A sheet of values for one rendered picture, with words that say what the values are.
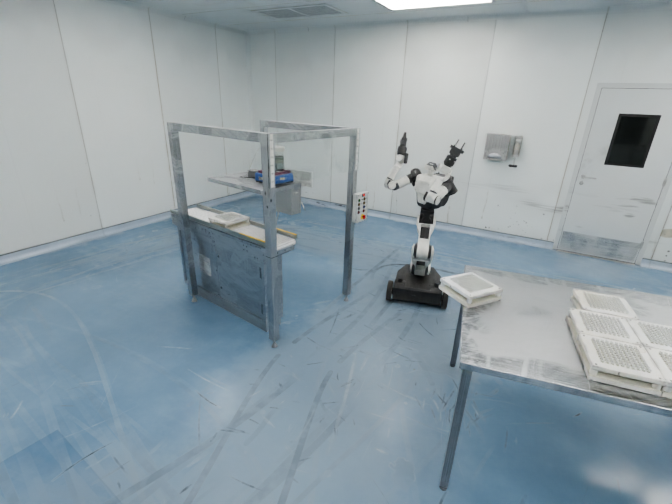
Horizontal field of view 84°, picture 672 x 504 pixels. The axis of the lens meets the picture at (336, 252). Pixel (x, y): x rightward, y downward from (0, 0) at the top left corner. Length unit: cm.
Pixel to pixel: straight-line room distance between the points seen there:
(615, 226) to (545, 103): 182
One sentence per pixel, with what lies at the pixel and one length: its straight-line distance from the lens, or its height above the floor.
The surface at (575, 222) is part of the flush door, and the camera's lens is 595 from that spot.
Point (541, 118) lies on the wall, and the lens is 577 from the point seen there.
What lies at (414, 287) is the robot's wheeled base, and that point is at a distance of 367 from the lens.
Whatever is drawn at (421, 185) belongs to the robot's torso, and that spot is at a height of 113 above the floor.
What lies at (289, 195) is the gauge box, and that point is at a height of 117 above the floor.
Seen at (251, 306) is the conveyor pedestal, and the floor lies 19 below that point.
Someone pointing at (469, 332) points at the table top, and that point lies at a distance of 195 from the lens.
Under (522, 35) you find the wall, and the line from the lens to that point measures 586.
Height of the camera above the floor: 184
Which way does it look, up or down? 22 degrees down
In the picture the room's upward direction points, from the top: 2 degrees clockwise
